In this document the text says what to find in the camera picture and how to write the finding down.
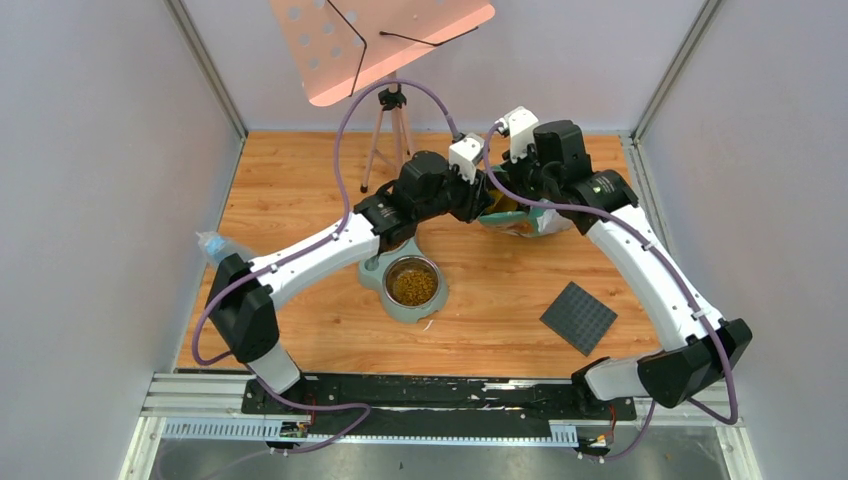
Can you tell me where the green dog food bag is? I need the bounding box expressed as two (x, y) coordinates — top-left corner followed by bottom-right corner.
(477, 178), (574, 238)

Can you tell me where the yellow plastic scoop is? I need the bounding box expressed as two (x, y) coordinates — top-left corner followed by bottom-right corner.
(485, 191), (520, 215)

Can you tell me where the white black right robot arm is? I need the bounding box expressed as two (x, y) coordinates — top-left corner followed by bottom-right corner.
(497, 117), (753, 418)

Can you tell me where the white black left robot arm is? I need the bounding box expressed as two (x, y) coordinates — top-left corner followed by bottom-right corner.
(204, 151), (492, 413)

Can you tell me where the green double pet bowl stand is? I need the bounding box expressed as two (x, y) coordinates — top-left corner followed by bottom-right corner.
(358, 238), (449, 324)

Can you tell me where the near steel bowl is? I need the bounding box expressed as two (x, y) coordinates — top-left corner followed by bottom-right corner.
(383, 256), (440, 308)

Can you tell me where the brown kibble in near bowl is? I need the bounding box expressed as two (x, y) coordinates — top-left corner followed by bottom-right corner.
(389, 268), (438, 307)

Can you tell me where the dark grey studded plate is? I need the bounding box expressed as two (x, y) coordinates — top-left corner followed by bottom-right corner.
(540, 282), (618, 356)

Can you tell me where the pink music stand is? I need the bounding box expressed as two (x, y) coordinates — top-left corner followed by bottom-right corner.
(270, 0), (495, 188)

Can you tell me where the clear blue water bottle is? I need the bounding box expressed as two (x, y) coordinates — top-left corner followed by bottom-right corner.
(196, 231), (256, 268)

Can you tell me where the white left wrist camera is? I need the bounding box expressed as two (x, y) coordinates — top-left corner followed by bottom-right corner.
(448, 133), (484, 184)

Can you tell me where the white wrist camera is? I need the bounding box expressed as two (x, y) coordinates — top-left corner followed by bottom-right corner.
(497, 106), (539, 163)
(448, 133), (484, 184)

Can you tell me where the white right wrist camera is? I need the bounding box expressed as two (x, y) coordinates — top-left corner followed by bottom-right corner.
(497, 106), (539, 163)

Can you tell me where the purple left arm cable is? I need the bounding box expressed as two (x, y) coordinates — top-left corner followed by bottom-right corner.
(190, 78), (465, 458)

